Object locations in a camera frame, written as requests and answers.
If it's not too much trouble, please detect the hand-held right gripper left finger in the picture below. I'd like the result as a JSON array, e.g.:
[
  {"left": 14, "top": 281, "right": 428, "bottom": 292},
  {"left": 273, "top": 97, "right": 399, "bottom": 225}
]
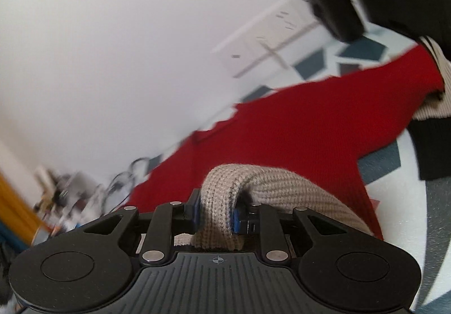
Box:
[{"left": 76, "top": 189, "right": 202, "bottom": 267}]

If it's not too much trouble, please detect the yellow curtain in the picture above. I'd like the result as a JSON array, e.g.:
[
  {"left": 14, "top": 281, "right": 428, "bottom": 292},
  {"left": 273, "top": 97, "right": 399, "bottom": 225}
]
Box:
[{"left": 0, "top": 173, "right": 48, "bottom": 246}]

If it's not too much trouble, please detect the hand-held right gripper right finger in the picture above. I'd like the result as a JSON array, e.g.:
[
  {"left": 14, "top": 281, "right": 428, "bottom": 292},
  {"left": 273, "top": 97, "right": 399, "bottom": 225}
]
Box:
[{"left": 230, "top": 199, "right": 369, "bottom": 265}]

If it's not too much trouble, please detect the red beige black knit sweater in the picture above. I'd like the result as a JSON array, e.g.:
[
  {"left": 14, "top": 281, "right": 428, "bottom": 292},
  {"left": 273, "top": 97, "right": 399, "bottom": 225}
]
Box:
[{"left": 121, "top": 36, "right": 451, "bottom": 251}]

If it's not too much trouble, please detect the white cable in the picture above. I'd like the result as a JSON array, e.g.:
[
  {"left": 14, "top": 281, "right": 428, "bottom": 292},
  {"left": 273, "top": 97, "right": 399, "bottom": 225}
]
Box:
[{"left": 259, "top": 37, "right": 293, "bottom": 70}]

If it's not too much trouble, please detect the white wall socket panel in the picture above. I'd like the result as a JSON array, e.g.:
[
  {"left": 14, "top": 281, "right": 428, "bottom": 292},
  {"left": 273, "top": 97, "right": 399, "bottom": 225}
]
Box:
[{"left": 211, "top": 0, "right": 326, "bottom": 79}]

